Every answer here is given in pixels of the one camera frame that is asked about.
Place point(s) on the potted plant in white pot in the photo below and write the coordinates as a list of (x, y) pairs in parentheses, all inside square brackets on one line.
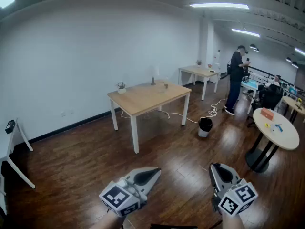
[(121, 88)]

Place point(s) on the table lamp with dark base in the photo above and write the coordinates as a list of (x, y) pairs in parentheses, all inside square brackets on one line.
[(153, 80)]

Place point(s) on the black railing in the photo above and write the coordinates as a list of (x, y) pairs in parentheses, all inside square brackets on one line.
[(264, 73)]

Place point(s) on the orange box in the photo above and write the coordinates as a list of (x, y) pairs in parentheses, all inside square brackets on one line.
[(267, 114)]

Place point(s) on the black box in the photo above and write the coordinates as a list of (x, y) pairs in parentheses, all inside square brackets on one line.
[(10, 126)]

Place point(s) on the long ceiling light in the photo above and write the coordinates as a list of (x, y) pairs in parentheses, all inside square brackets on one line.
[(245, 32), (219, 5)]

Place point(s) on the yellow flower pot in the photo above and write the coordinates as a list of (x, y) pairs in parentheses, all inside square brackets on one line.
[(299, 101)]

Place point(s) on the black pendant lamp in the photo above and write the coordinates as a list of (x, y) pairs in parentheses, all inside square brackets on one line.
[(292, 61), (254, 47)]

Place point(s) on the blue tool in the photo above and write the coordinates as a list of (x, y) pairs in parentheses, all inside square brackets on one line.
[(277, 127)]

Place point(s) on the white desk with blue items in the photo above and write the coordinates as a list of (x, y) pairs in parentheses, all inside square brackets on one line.
[(250, 85)]

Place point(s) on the black office chair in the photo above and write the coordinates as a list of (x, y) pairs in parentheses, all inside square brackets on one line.
[(269, 101)]

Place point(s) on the person's right forearm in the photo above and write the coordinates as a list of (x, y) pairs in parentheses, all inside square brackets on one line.
[(232, 222)]

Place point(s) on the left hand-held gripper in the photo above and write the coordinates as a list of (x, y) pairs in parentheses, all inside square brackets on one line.
[(119, 198)]

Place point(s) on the person's left forearm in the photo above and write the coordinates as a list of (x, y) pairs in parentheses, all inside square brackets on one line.
[(107, 222)]

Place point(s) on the small pink potted plant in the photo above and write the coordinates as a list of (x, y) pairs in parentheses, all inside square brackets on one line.
[(209, 66)]

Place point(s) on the white bin with black liner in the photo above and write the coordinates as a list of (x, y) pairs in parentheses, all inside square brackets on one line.
[(205, 128)]

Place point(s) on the wooden table with white legs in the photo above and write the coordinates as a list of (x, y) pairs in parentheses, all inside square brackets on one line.
[(197, 71), (147, 96)]

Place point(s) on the white power strip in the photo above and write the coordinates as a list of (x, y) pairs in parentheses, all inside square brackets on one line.
[(213, 110)]

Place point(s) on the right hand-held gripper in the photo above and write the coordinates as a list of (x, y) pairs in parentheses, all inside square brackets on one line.
[(238, 198)]

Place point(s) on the round beige table black base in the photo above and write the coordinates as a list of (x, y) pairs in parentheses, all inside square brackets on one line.
[(281, 132), (291, 102)]

